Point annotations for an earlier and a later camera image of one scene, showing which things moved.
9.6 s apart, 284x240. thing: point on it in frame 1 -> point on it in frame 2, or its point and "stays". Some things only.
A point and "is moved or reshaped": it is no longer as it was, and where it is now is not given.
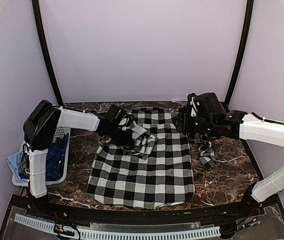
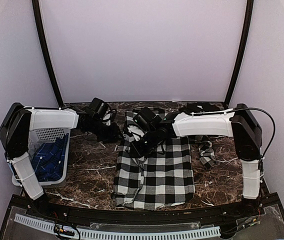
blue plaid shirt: [55, 160] stays
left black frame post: [38, 18] stays
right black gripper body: [187, 127] -> [152, 140]
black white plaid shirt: [154, 170] is moved or reshaped
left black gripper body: [119, 138] -> [104, 133]
